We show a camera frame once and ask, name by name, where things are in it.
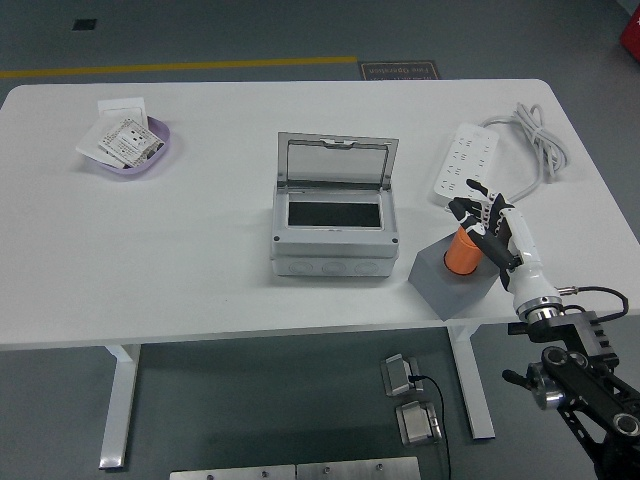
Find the printed white socket panel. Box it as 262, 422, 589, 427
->
96, 117, 166, 169

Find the grey cube with round hole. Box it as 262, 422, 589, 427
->
408, 234, 504, 321

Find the brown floor sign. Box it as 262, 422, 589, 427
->
357, 60, 442, 81

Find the metal base plate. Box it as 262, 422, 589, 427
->
296, 456, 421, 480
169, 464, 297, 480

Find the grey junction box clear lid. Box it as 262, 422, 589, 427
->
269, 131, 401, 279

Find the white table leg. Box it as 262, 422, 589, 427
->
98, 343, 143, 470
446, 324, 496, 441

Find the white flat packet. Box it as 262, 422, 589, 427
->
74, 117, 127, 169

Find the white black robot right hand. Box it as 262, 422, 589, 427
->
446, 178, 561, 309

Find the plain white switch panel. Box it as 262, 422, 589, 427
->
97, 98, 150, 124

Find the yellow floor tape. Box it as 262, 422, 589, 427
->
0, 55, 359, 80

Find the red object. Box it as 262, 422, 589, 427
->
618, 9, 640, 49

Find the orange cylinder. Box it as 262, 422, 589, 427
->
442, 225, 484, 276

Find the grey-white power cord with plug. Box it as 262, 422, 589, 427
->
479, 102, 571, 207

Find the purple plastic tray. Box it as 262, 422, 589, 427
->
82, 115, 174, 177

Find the white power strip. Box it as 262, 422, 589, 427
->
432, 122, 501, 207

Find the black pedal cable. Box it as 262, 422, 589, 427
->
407, 373, 451, 480

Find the silver foot pedal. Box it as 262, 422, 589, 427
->
379, 353, 425, 399
394, 399, 444, 448

